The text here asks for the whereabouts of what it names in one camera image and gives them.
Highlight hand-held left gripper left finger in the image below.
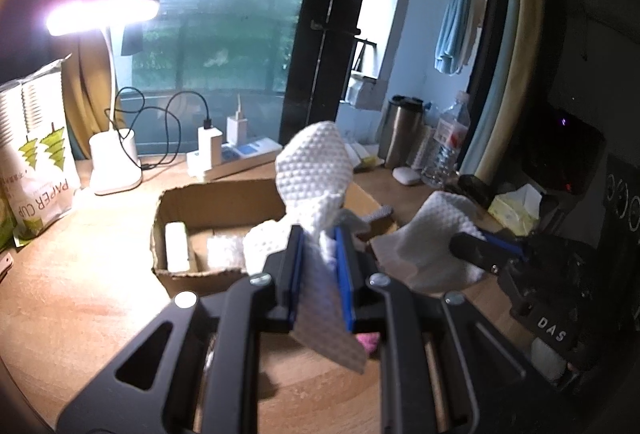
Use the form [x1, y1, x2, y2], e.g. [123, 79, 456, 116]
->
[57, 224, 306, 434]

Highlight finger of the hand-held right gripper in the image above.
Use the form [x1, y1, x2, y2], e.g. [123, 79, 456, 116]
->
[475, 227, 538, 252]
[449, 233, 507, 274]

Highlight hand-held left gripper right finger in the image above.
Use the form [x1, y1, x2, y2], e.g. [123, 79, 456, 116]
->
[334, 227, 581, 434]

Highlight bubble wrap bundle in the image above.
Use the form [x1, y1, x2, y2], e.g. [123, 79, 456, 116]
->
[206, 235, 252, 272]

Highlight grey sponge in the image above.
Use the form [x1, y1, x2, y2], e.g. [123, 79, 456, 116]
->
[357, 205, 396, 227]

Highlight cardboard box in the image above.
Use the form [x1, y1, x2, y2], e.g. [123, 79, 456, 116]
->
[151, 178, 398, 300]

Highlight white embossed cloth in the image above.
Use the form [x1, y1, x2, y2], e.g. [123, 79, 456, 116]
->
[245, 120, 488, 375]

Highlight white foam piece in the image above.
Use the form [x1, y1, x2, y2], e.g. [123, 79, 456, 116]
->
[164, 221, 195, 273]

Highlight yellow tissue box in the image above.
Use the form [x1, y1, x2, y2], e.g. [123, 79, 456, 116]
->
[487, 183, 543, 237]

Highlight black box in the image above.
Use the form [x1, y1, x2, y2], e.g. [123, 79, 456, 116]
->
[457, 174, 501, 210]

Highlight pink sponge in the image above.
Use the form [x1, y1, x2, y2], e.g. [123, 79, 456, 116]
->
[356, 333, 381, 357]

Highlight white earbuds case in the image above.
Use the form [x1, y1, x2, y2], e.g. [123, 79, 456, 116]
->
[391, 167, 421, 186]

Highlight clear water bottle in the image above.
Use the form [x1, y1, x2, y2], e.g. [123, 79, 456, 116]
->
[421, 92, 472, 189]

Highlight clear ribbed container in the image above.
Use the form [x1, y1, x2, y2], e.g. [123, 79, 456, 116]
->
[407, 124, 436, 170]

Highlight white power strip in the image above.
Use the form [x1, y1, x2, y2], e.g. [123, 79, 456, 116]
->
[187, 138, 283, 181]

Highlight steel tumbler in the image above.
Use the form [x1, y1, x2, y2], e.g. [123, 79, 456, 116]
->
[382, 95, 426, 170]

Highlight wide white charger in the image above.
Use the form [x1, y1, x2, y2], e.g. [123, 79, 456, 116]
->
[197, 127, 223, 170]

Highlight slim white charger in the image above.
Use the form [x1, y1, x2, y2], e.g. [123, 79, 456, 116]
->
[227, 95, 249, 146]

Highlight white balcony box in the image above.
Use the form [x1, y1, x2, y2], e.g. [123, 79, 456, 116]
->
[347, 77, 381, 111]

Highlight hanging blue clothes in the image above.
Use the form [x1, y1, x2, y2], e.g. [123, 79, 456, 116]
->
[434, 0, 487, 76]

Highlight white desk lamp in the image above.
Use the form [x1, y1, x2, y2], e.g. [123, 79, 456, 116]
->
[45, 0, 161, 196]

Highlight brown curtain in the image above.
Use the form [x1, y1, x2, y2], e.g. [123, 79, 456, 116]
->
[0, 0, 123, 160]

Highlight clear paper cup pack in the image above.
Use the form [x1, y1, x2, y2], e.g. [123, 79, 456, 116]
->
[0, 57, 83, 247]

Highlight green paper cup pack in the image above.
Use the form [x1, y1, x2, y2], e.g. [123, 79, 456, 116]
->
[0, 194, 17, 251]

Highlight black cable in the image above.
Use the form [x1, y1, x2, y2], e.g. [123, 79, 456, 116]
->
[104, 87, 213, 172]

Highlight black door frame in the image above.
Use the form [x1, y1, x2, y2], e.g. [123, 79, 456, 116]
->
[279, 0, 383, 147]

